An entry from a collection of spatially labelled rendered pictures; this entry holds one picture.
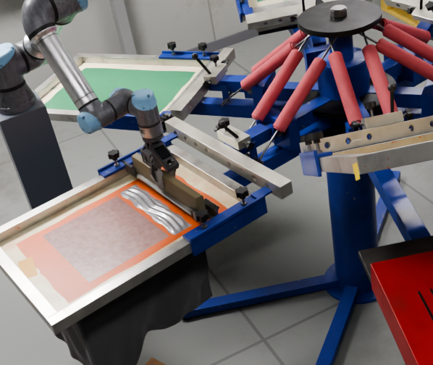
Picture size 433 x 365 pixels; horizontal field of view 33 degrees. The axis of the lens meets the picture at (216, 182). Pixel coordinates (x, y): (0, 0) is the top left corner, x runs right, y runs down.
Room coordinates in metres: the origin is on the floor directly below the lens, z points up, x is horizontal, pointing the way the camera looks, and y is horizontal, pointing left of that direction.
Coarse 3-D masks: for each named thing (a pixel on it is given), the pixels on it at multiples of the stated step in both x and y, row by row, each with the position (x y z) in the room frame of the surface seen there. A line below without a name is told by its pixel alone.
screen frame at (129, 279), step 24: (192, 168) 2.23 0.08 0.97; (72, 192) 2.20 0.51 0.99; (24, 216) 2.10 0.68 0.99; (48, 216) 2.12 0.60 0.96; (0, 240) 2.03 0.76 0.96; (0, 264) 1.85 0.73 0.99; (144, 264) 1.71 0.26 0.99; (168, 264) 1.73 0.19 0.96; (24, 288) 1.71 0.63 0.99; (120, 288) 1.64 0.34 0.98; (48, 312) 1.58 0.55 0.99; (72, 312) 1.56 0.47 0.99
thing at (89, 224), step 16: (176, 176) 2.22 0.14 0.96; (96, 208) 2.12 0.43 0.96; (112, 208) 2.10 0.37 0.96; (128, 208) 2.08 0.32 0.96; (64, 224) 2.06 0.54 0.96; (80, 224) 2.04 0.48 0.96; (96, 224) 2.02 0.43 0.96; (112, 224) 2.00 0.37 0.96; (32, 240) 2.00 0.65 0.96; (48, 240) 1.98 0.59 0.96; (64, 240) 1.96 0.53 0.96; (80, 240) 1.94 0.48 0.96; (32, 256) 1.91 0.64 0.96; (48, 256) 1.89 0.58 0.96; (64, 256) 1.88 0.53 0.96
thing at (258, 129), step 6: (258, 126) 2.31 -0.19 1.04; (264, 126) 2.30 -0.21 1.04; (246, 132) 2.29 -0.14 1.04; (252, 132) 2.28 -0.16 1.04; (258, 132) 2.27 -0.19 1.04; (264, 132) 2.27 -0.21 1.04; (252, 138) 2.24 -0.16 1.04; (258, 138) 2.26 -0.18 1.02; (264, 138) 2.27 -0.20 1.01; (270, 138) 2.28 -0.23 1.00; (258, 144) 2.25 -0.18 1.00; (240, 150) 2.21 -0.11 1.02; (246, 150) 2.22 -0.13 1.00
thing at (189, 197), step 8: (136, 160) 2.22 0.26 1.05; (136, 168) 2.24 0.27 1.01; (144, 168) 2.18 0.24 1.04; (144, 176) 2.19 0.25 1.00; (168, 176) 2.07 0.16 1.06; (168, 184) 2.04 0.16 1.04; (176, 184) 2.01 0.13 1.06; (184, 184) 2.00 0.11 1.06; (168, 192) 2.06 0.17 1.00; (176, 192) 2.01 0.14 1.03; (184, 192) 1.96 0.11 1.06; (192, 192) 1.94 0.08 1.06; (184, 200) 1.97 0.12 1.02; (192, 200) 1.92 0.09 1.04; (200, 200) 1.91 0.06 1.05; (200, 208) 1.91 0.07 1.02
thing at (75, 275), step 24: (144, 216) 2.01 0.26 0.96; (192, 216) 1.96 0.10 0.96; (96, 240) 1.93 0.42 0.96; (120, 240) 1.90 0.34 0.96; (144, 240) 1.88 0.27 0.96; (168, 240) 1.85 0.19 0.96; (72, 264) 1.83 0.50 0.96; (96, 264) 1.80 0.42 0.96; (120, 264) 1.78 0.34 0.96; (72, 288) 1.71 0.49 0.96
